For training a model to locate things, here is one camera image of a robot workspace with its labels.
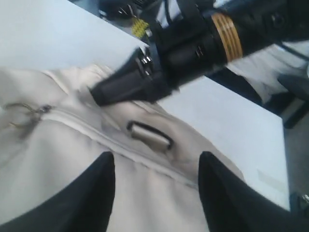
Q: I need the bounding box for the metal zipper pull ring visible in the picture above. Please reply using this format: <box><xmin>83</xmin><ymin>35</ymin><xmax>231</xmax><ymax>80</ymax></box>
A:
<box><xmin>4</xmin><ymin>102</ymin><xmax>53</xmax><ymax>138</ymax></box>

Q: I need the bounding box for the cream duffel bag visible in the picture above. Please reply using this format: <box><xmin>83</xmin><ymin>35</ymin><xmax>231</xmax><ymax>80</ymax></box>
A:
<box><xmin>0</xmin><ymin>65</ymin><xmax>243</xmax><ymax>232</ymax></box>

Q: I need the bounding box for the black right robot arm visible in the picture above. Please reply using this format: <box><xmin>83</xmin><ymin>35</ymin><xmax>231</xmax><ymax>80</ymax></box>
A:
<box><xmin>90</xmin><ymin>0</ymin><xmax>309</xmax><ymax>106</ymax></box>

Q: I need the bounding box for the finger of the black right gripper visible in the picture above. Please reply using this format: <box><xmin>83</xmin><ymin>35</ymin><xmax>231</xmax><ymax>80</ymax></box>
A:
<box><xmin>90</xmin><ymin>72</ymin><xmax>158</xmax><ymax>106</ymax></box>

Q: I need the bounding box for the yellow black marker tag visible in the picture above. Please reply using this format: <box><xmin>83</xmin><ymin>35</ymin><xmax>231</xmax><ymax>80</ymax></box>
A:
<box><xmin>131</xmin><ymin>17</ymin><xmax>149</xmax><ymax>39</ymax></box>

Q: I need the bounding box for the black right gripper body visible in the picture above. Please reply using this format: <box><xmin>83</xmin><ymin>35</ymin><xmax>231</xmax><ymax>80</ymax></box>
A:
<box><xmin>135</xmin><ymin>14</ymin><xmax>227</xmax><ymax>97</ymax></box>

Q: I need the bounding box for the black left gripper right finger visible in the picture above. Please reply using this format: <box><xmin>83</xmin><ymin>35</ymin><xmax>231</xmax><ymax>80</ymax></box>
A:
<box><xmin>198</xmin><ymin>151</ymin><xmax>309</xmax><ymax>232</ymax></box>

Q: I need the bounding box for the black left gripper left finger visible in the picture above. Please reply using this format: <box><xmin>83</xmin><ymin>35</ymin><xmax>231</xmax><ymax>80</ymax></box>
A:
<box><xmin>0</xmin><ymin>152</ymin><xmax>115</xmax><ymax>232</ymax></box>

